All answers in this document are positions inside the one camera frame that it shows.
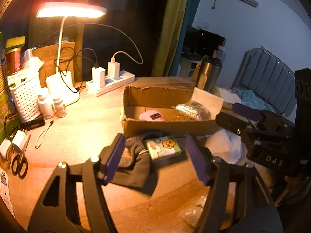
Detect white paper towel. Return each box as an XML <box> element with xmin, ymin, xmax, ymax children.
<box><xmin>204</xmin><ymin>129</ymin><xmax>242</xmax><ymax>164</ymax></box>

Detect small bubble wrap bundle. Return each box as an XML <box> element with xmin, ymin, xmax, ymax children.
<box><xmin>179</xmin><ymin>195</ymin><xmax>207</xmax><ymax>228</ymax></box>

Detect dark grey grip socks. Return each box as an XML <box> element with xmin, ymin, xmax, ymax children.
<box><xmin>111</xmin><ymin>130</ymin><xmax>163</xmax><ymax>189</ymax></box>

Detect green cartoon tissue pack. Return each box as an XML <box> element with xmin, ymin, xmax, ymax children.
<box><xmin>144</xmin><ymin>135</ymin><xmax>182</xmax><ymax>162</ymax></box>

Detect light blue blanket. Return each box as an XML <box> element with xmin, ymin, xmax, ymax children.
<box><xmin>232</xmin><ymin>87</ymin><xmax>275</xmax><ymax>113</ymax></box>

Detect white paper sheet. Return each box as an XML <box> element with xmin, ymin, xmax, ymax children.
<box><xmin>191</xmin><ymin>87</ymin><xmax>224</xmax><ymax>119</ymax></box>

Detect grey padded headboard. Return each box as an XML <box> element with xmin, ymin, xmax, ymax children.
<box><xmin>232</xmin><ymin>47</ymin><xmax>297</xmax><ymax>117</ymax></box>

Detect clear bubble wrap bag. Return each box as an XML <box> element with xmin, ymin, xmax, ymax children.
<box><xmin>173</xmin><ymin>100</ymin><xmax>210</xmax><ymax>120</ymax></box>

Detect steel travel mug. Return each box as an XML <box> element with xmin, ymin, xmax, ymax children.
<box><xmin>196</xmin><ymin>56</ymin><xmax>222</xmax><ymax>93</ymax></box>

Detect black scissors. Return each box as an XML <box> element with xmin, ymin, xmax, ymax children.
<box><xmin>11</xmin><ymin>135</ymin><xmax>31</xmax><ymax>179</ymax></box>

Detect black monitor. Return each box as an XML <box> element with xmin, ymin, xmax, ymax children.
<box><xmin>181</xmin><ymin>26</ymin><xmax>226</xmax><ymax>61</ymax></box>

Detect white tape roll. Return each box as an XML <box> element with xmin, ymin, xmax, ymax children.
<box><xmin>0</xmin><ymin>138</ymin><xmax>12</xmax><ymax>159</ymax></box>

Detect pink pouch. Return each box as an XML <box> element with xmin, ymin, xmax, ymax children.
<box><xmin>139</xmin><ymin>110</ymin><xmax>165</xmax><ymax>122</ymax></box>

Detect brown cardboard box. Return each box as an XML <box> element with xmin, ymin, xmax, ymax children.
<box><xmin>121</xmin><ymin>77</ymin><xmax>219</xmax><ymax>138</ymax></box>

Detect small labelled pill bottle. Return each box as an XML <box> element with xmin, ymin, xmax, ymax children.
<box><xmin>53</xmin><ymin>96</ymin><xmax>67</xmax><ymax>118</ymax></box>

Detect white pill bottle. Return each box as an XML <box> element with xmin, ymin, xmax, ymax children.
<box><xmin>37</xmin><ymin>87</ymin><xmax>55</xmax><ymax>119</ymax></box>

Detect white desk lamp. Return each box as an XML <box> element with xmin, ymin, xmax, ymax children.
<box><xmin>35</xmin><ymin>1</ymin><xmax>108</xmax><ymax>106</ymax></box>

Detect yellow green curtain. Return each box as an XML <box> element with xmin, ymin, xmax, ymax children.
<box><xmin>151</xmin><ymin>0</ymin><xmax>187</xmax><ymax>77</ymax></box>

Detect white woven basket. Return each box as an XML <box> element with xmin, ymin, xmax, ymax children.
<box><xmin>9</xmin><ymin>72</ymin><xmax>41</xmax><ymax>123</ymax></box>

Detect white power strip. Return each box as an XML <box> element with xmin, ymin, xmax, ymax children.
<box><xmin>85</xmin><ymin>70</ymin><xmax>135</xmax><ymax>97</ymax></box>

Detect brown paper bag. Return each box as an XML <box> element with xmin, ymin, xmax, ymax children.
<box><xmin>32</xmin><ymin>42</ymin><xmax>75</xmax><ymax>87</ymax></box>

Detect red tin can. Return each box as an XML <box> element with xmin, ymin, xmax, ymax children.
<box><xmin>5</xmin><ymin>47</ymin><xmax>21</xmax><ymax>76</ymax></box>

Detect black flashlight with lanyard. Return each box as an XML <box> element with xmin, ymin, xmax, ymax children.
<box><xmin>19</xmin><ymin>117</ymin><xmax>54</xmax><ymax>149</ymax></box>

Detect white charger with black cable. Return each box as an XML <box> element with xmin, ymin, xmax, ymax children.
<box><xmin>92</xmin><ymin>67</ymin><xmax>105</xmax><ymax>90</ymax></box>

